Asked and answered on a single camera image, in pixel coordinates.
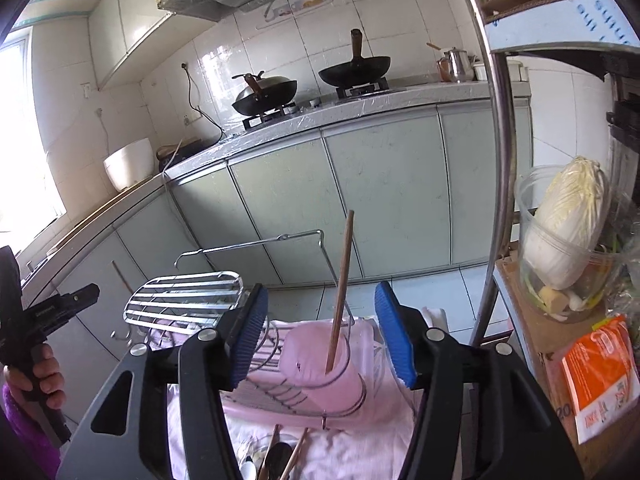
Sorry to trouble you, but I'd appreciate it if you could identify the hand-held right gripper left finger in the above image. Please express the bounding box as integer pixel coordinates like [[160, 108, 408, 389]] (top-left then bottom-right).
[[57, 282, 271, 480]]

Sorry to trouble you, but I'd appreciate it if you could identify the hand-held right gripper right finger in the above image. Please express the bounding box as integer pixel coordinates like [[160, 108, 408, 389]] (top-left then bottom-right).
[[374, 280, 583, 480]]

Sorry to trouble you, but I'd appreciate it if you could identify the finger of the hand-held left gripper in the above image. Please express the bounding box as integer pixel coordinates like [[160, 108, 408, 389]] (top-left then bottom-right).
[[22, 282, 101, 331]]

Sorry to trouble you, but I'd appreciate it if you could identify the pink plastic utensil cup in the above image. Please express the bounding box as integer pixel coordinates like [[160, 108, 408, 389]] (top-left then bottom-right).
[[277, 322, 363, 413]]

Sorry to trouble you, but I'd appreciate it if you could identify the metal wire utensil rack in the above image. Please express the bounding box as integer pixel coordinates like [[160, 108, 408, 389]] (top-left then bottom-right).
[[110, 229, 371, 431]]

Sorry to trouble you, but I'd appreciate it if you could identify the black spoon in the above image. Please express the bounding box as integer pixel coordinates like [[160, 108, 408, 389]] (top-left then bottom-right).
[[260, 442, 296, 480]]

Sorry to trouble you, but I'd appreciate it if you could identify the person's left hand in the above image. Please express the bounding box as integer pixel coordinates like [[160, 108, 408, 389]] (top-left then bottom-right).
[[4, 342, 67, 411]]

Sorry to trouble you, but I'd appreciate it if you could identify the pink plastic drip tray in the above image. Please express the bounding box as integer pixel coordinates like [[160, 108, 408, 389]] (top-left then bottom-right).
[[220, 330, 416, 433]]

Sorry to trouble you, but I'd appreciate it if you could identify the white cloth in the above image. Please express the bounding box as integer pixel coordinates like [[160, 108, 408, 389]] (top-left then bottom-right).
[[165, 305, 451, 480]]

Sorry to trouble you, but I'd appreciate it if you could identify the white pot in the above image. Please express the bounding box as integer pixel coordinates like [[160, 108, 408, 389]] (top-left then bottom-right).
[[103, 137, 156, 192]]

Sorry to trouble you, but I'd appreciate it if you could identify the kitchen counter with cabinets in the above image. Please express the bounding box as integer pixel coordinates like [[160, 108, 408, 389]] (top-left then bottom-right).
[[20, 80, 533, 361]]

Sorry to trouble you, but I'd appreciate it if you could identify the window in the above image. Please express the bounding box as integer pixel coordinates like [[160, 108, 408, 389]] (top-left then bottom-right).
[[0, 30, 68, 256]]

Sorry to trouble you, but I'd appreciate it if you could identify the black induction cooker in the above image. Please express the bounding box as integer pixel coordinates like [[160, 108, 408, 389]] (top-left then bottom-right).
[[156, 139, 221, 173]]

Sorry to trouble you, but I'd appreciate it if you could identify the napa cabbage in container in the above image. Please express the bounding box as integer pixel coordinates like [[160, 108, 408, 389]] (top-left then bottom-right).
[[515, 164, 626, 318]]

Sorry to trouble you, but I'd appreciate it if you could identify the orange packet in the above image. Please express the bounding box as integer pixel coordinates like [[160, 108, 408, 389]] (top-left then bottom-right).
[[560, 314, 640, 446]]

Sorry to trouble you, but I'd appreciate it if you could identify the gas stove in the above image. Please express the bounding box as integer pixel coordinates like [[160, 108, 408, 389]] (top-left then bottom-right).
[[242, 80, 406, 131]]

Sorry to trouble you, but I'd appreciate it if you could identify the black wok with lid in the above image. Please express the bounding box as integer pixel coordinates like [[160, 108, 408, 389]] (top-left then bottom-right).
[[231, 71, 299, 117]]

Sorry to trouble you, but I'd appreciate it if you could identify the metal storage shelf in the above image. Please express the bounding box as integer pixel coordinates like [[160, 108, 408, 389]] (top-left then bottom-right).
[[430, 0, 640, 480]]

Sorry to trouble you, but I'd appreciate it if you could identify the brown jar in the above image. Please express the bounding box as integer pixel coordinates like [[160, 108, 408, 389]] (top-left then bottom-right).
[[426, 42, 453, 82]]

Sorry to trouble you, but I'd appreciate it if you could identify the metal kettle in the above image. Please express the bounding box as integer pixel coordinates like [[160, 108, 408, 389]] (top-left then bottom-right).
[[442, 47, 476, 83]]

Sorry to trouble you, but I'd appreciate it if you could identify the black power cable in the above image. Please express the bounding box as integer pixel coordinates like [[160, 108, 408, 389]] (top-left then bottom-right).
[[181, 62, 224, 143]]

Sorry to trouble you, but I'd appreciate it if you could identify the black wok wooden handle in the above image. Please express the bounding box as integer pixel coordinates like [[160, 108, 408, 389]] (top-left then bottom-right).
[[318, 29, 392, 88]]

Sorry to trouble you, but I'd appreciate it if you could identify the white wall cupboard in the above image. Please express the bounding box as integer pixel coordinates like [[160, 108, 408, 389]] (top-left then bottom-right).
[[87, 0, 173, 92]]

